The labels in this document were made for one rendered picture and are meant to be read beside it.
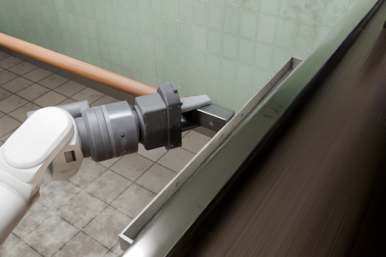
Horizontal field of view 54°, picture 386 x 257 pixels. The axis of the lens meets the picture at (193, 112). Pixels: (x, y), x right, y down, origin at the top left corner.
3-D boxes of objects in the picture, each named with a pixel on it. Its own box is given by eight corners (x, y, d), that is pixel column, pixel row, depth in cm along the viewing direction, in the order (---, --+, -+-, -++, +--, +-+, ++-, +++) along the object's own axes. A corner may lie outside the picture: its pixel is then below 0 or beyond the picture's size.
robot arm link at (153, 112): (185, 160, 65) (116, 178, 61) (168, 128, 72) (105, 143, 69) (185, 98, 58) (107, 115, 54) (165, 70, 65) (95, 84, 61)
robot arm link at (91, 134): (112, 137, 55) (30, 156, 52) (115, 173, 64) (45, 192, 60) (95, 82, 62) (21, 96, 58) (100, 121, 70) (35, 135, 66)
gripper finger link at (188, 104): (212, 105, 65) (178, 113, 63) (205, 96, 67) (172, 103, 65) (213, 97, 64) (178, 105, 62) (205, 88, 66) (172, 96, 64)
